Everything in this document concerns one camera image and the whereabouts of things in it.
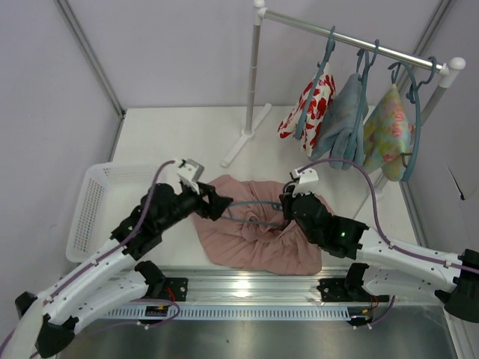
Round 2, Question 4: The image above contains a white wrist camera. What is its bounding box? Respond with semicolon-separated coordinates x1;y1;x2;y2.
177;159;204;194
290;168;319;197

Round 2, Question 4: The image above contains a white slotted cable duct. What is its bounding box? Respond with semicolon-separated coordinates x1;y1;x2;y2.
102;304;351;321

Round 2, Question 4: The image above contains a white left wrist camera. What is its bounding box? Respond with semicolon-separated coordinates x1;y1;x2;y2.
177;159;204;194

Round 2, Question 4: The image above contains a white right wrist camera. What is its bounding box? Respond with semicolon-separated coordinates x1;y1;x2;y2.
290;168;319;197

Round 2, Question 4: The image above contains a pink pleated skirt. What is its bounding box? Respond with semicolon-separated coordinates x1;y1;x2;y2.
192;175;322;275

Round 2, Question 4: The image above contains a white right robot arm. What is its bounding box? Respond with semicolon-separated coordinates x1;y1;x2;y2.
280;193;478;323

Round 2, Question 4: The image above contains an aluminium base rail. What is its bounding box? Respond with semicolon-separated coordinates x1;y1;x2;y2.
52;265;461;306

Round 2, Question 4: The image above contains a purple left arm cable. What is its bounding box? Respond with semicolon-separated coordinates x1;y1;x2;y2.
0;159;184;359

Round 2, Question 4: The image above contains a light blue towel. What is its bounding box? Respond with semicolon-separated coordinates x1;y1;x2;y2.
308;73;369;166

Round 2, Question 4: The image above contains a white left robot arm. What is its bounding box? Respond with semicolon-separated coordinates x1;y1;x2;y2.
10;182;233;358

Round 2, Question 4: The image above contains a blue plastic hanger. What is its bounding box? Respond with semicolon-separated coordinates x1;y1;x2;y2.
221;200;285;228

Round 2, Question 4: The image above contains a yellow floral cloth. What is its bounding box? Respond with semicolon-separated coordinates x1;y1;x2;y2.
363;84;415;182

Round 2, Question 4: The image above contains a white plastic basket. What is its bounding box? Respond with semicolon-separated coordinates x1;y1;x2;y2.
66;162;158;263

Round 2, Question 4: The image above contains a white metal clothes rack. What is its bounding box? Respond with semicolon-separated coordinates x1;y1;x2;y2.
219;0;467;199

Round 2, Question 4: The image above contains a blue hanger with floral cloth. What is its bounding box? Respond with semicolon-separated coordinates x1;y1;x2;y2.
294;25;336;139

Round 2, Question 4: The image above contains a red floral white cloth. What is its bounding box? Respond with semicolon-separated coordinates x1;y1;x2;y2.
277;62;336;156

